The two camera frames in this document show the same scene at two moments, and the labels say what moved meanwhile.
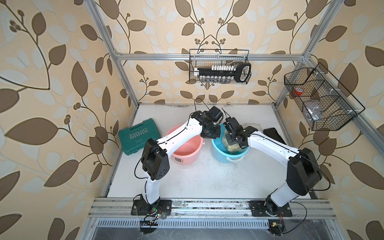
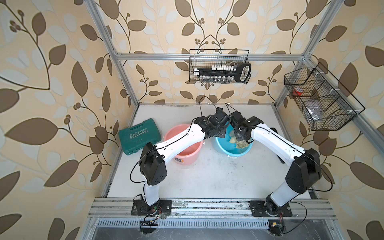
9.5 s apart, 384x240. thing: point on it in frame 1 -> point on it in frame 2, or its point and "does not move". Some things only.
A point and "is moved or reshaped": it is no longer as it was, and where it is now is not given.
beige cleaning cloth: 234,148 is moved or reshaped
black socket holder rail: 225,73 does not move
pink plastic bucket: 189,153 does not move
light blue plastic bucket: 221,153 is moved or reshaped
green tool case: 134,138 does not move
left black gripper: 217,135 does not move
